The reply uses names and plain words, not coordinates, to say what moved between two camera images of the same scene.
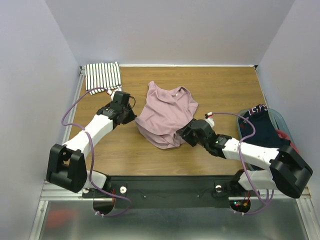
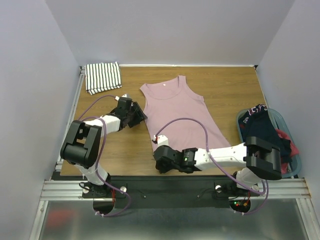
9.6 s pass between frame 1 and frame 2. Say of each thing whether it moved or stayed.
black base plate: stayed
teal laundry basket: stayed
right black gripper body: moved
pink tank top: moved
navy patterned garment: stayed
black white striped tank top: stayed
